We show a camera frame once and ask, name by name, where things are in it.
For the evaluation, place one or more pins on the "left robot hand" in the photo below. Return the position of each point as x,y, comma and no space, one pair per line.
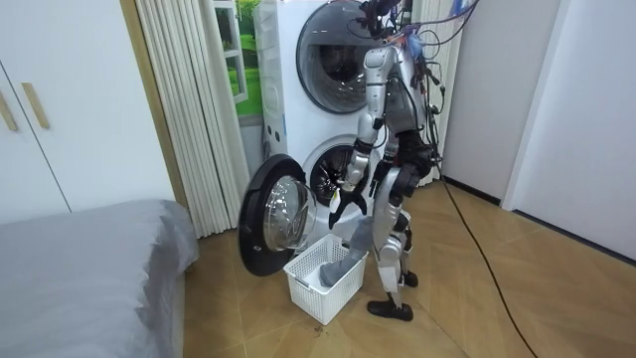
348,201

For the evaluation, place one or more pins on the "grey garment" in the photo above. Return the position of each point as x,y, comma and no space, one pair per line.
355,246

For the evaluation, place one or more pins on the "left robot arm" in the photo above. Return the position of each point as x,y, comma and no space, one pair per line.
373,89

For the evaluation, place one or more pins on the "robot legs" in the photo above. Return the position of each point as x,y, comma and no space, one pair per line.
386,233

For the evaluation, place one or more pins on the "white cloth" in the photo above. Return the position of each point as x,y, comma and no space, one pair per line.
313,281

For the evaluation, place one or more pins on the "black round washing machine door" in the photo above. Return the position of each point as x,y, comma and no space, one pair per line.
258,219

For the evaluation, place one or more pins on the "white washing machine tower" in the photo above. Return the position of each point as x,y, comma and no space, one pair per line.
298,119

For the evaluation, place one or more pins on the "white plastic laundry basket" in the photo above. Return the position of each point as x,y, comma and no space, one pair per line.
323,301

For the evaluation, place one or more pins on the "robot body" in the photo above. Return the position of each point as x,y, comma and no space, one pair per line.
403,99

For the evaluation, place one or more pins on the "cream pleated curtain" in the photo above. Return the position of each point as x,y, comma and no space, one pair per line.
194,124
449,64

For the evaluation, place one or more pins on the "grey bed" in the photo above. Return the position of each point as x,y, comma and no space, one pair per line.
79,278

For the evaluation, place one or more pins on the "window landscape wall poster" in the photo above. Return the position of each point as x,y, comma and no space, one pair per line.
248,59

